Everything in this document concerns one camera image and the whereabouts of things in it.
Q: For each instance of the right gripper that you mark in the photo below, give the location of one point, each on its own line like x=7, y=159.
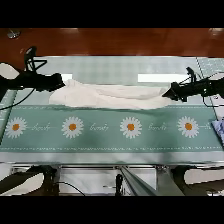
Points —
x=185, y=90

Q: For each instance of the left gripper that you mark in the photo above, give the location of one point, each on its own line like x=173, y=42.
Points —
x=50, y=82

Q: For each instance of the white garment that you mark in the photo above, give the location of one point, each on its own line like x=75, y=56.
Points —
x=106, y=96

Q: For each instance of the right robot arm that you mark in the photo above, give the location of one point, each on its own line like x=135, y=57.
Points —
x=213, y=87

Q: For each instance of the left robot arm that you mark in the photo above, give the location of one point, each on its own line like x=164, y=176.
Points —
x=20, y=81

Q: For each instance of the pale blue garment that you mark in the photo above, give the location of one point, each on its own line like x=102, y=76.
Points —
x=219, y=131

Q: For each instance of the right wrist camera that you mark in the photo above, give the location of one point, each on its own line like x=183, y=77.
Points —
x=191, y=74

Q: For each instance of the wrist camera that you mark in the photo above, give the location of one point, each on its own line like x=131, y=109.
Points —
x=30, y=55
x=191, y=74

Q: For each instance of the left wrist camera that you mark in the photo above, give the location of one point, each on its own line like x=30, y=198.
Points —
x=30, y=55

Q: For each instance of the silver frame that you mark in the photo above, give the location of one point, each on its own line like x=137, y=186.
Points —
x=146, y=186

